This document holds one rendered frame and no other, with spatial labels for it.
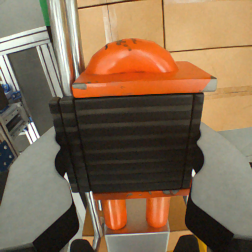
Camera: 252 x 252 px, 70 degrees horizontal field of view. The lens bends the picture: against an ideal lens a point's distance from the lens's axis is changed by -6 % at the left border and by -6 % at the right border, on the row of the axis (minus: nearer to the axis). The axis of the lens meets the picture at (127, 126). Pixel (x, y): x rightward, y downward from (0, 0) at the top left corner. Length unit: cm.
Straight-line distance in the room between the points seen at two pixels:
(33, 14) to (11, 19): 16
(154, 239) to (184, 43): 73
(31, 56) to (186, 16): 86
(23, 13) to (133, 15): 87
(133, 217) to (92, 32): 69
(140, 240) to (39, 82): 115
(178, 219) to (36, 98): 104
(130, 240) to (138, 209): 3
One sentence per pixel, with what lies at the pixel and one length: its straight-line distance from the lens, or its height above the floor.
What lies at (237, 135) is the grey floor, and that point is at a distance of 186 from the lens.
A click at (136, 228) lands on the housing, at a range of 20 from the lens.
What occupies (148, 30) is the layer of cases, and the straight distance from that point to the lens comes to 79.
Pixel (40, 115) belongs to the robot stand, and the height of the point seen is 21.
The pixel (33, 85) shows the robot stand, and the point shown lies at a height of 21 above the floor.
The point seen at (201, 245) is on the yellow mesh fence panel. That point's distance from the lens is 154.
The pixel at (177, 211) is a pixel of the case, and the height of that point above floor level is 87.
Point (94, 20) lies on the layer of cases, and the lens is 79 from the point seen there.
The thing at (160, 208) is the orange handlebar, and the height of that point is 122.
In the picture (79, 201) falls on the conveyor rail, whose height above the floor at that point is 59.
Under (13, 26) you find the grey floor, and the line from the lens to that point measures 150.
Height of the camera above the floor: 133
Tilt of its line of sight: 61 degrees down
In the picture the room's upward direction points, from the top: 177 degrees clockwise
